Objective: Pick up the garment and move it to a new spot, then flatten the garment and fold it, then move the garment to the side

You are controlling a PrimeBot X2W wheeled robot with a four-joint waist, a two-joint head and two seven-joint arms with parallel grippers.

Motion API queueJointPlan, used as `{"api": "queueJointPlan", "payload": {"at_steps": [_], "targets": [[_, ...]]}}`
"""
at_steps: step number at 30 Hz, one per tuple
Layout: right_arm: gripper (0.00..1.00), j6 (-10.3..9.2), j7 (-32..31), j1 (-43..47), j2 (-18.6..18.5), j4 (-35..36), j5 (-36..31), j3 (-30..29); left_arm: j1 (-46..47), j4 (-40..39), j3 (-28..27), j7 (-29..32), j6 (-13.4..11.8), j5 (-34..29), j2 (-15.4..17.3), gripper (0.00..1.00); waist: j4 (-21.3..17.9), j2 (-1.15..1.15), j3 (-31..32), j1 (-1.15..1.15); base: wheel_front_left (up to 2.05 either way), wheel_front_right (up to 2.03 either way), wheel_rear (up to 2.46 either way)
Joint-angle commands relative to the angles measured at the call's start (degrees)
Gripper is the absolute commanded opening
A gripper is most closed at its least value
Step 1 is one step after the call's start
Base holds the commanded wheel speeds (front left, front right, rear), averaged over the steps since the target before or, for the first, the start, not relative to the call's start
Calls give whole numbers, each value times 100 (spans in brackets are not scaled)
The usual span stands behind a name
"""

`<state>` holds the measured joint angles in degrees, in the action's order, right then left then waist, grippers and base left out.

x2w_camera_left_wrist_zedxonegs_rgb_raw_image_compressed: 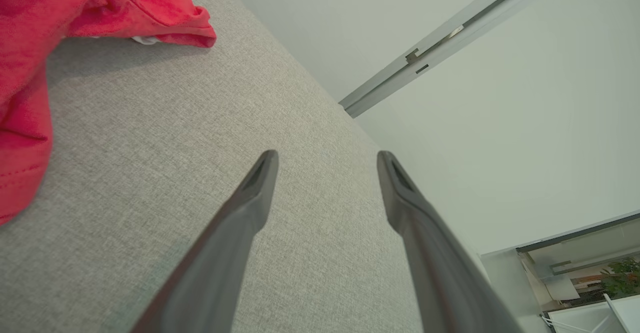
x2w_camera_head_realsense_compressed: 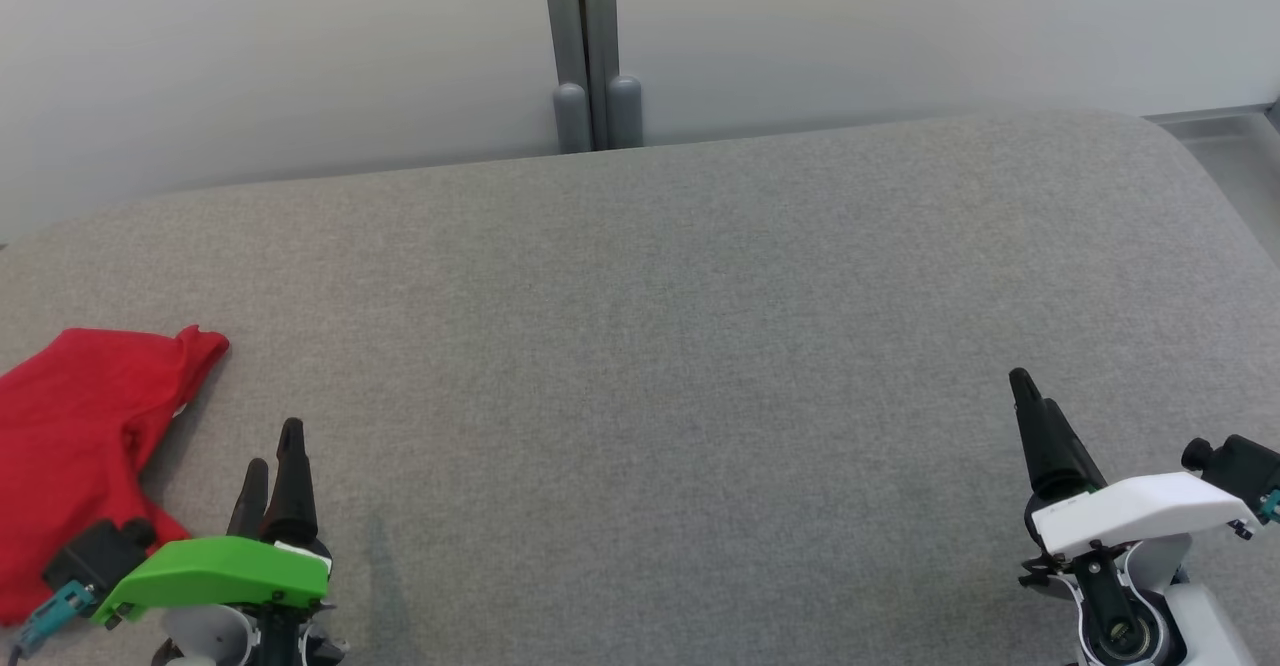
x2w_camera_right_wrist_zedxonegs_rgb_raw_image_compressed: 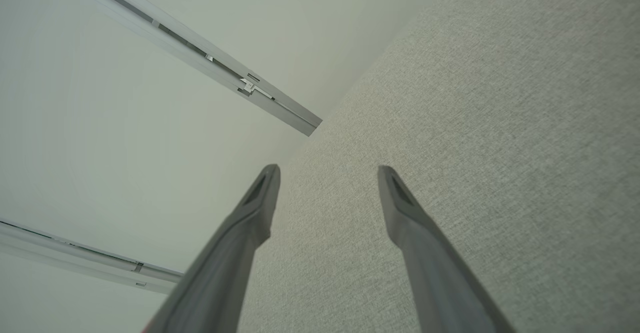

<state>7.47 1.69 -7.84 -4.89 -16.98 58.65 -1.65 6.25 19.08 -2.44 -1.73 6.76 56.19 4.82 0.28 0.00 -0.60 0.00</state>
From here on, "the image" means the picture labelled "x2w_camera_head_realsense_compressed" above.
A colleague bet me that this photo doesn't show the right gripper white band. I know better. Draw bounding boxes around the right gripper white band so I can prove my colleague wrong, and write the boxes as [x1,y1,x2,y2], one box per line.
[1008,367,1263,666]

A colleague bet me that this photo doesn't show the grey metal wall post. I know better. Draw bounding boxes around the grey metal wall post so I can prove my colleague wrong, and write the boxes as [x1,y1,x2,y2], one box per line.
[539,0,622,153]

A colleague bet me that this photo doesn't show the red shirt white sleeves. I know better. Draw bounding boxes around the red shirt white sleeves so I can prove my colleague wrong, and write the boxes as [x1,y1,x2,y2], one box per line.
[0,325,231,629]

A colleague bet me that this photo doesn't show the left camera cable teal plug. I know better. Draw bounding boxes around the left camera cable teal plug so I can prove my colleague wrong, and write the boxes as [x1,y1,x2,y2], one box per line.
[14,580,98,653]

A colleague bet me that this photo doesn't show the grey fabric sofa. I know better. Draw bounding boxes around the grey fabric sofa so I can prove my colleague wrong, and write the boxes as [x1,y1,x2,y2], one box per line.
[0,110,1280,666]

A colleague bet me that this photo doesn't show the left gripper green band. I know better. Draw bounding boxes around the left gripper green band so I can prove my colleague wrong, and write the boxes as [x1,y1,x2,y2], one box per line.
[92,417,347,666]

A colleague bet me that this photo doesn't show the grey rounded floor bollard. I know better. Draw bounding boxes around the grey rounded floor bollard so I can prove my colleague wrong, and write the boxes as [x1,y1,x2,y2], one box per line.
[553,82,594,156]
[606,74,645,151]

